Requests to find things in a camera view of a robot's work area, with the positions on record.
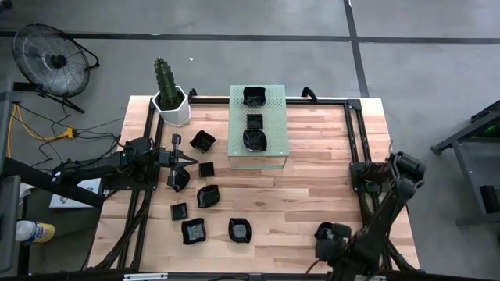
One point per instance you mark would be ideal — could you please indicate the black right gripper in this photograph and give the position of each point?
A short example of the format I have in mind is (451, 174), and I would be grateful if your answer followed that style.
(332, 250)

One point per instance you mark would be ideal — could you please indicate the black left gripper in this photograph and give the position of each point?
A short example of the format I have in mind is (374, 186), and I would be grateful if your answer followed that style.
(164, 159)

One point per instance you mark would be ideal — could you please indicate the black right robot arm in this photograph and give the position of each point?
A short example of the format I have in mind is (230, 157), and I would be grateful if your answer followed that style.
(383, 218)

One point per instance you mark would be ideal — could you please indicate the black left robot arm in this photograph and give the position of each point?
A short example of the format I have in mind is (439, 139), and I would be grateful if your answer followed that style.
(97, 166)

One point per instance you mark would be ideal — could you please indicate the white hexagonal plant pot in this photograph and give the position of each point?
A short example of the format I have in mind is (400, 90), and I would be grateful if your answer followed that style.
(179, 116)

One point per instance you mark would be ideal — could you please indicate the black curved hook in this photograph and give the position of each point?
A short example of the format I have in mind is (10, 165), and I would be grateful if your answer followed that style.
(309, 93)
(191, 94)

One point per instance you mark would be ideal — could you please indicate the green cactus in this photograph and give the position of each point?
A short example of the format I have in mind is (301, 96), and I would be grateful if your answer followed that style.
(166, 84)

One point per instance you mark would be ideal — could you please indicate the green perforated metal shelf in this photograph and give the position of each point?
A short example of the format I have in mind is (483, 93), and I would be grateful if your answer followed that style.
(273, 129)

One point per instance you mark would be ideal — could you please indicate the white printed box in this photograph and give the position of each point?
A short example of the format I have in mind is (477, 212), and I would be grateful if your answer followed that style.
(78, 194)

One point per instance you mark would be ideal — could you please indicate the black diagonal beam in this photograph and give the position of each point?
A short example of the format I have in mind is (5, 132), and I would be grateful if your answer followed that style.
(39, 179)

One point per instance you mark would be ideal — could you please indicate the device with green lights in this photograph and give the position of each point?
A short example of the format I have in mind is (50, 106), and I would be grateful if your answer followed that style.
(468, 156)

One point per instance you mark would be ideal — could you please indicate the white and yellow bottle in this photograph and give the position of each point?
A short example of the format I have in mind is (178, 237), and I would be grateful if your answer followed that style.
(35, 231)

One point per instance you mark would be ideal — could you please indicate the black floor fan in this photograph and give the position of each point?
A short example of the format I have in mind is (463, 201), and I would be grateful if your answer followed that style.
(51, 60)

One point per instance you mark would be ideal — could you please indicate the grey cabinet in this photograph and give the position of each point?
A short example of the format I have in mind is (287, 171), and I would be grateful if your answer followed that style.
(9, 226)

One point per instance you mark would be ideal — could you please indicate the silver mounting bracket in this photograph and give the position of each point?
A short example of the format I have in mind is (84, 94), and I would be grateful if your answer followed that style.
(145, 276)
(375, 278)

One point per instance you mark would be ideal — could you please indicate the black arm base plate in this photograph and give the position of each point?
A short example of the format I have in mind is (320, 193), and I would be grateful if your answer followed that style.
(357, 184)
(129, 184)

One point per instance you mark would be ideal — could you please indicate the black aluminium table frame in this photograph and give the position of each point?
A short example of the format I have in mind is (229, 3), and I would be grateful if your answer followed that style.
(352, 129)

